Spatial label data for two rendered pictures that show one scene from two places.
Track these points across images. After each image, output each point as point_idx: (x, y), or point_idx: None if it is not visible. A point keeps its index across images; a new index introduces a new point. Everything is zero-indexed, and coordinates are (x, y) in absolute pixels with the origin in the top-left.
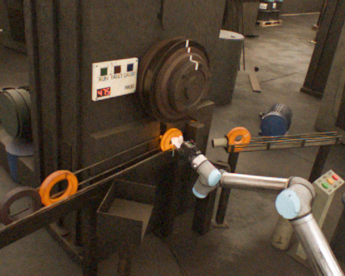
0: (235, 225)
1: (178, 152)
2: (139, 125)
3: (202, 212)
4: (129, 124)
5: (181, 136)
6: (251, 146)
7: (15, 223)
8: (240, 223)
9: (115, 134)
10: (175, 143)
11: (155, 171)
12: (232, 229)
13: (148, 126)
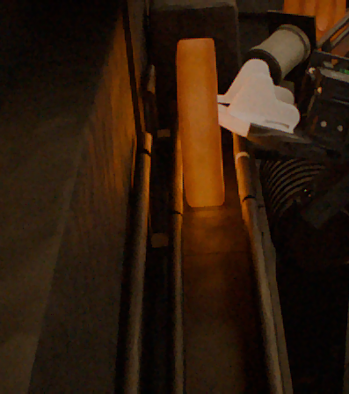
0: None
1: (315, 156)
2: (95, 76)
3: (326, 375)
4: (23, 112)
5: (258, 60)
6: None
7: None
8: None
9: (69, 245)
10: (254, 119)
11: (163, 350)
12: None
13: (115, 72)
